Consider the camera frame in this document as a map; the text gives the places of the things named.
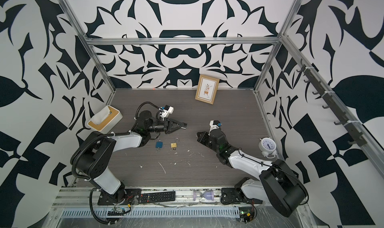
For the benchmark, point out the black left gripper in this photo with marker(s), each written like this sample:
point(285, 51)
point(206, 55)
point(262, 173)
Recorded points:
point(167, 125)

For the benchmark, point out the black wall hook rail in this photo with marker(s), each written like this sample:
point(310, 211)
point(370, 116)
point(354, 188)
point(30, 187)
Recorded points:
point(344, 116)

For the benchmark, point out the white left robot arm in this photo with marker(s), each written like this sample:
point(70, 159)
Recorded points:
point(91, 160)

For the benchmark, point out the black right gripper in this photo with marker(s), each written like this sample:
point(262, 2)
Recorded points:
point(203, 140)

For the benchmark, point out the purple hourglass timer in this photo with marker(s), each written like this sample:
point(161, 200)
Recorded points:
point(208, 195)

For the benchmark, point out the white tissue box wooden lid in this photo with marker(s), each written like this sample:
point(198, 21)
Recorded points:
point(105, 120)

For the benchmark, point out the brass padlock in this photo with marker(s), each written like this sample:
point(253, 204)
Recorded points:
point(174, 145)

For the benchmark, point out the blue padlock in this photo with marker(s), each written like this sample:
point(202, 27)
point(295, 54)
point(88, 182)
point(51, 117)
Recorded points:
point(159, 145)

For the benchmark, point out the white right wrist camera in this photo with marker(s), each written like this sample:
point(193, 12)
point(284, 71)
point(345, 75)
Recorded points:
point(214, 125)

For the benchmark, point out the green circuit board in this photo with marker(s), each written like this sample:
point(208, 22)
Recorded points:
point(247, 214)

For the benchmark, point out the white alarm clock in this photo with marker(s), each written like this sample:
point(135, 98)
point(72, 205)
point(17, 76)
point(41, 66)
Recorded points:
point(268, 148)

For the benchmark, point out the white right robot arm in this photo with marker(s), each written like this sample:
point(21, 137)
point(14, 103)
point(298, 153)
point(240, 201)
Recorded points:
point(279, 185)

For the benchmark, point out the small wired circuit board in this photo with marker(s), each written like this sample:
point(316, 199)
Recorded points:
point(119, 211)

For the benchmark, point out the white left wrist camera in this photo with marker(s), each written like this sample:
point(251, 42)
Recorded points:
point(166, 111)

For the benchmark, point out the black remote control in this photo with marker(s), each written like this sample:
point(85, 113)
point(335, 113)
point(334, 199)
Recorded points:
point(159, 197)

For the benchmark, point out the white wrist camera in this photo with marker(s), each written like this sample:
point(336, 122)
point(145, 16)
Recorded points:
point(166, 111)
point(214, 125)

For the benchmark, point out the wooden picture frame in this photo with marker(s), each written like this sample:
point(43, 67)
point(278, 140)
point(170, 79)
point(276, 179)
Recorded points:
point(207, 89)

